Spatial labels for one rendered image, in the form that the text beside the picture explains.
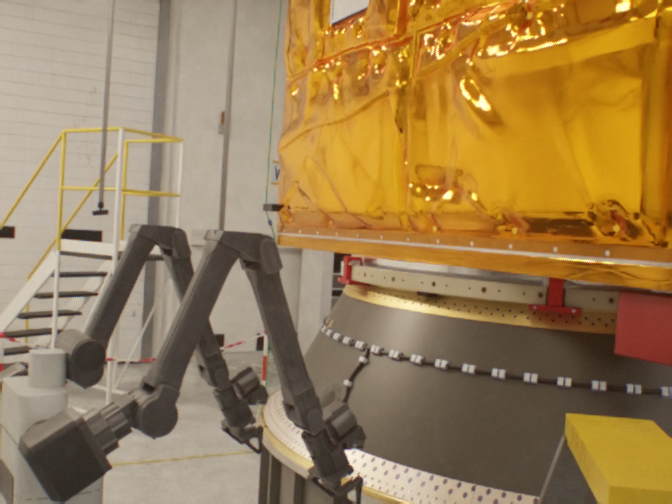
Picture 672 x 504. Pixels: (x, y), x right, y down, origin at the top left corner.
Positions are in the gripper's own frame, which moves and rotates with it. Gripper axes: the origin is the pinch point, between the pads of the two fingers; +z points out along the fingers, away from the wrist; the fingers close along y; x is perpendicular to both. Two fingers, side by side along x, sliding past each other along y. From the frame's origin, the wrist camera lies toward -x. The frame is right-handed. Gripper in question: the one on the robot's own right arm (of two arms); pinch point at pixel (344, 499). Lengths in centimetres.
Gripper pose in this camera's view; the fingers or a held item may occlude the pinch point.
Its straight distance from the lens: 179.0
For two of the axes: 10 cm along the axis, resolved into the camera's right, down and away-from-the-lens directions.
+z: 3.6, 8.8, 3.1
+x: -7.4, 4.7, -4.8
